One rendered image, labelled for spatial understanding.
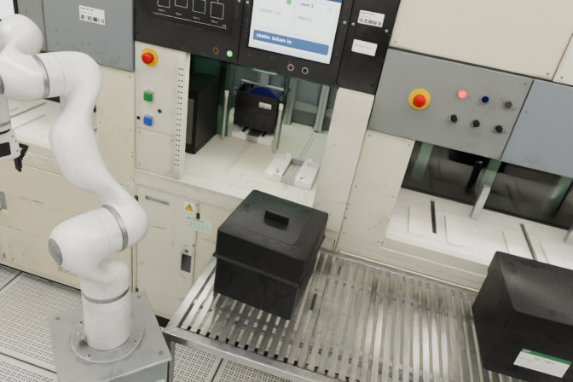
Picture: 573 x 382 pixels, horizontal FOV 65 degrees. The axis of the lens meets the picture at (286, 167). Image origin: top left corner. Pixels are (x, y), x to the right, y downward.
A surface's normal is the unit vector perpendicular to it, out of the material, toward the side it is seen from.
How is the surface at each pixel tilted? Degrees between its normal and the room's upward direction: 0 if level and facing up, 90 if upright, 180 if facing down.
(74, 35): 90
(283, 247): 0
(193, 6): 90
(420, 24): 90
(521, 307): 0
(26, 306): 0
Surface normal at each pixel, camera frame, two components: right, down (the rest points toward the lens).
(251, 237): 0.15, -0.87
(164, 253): -0.25, 0.43
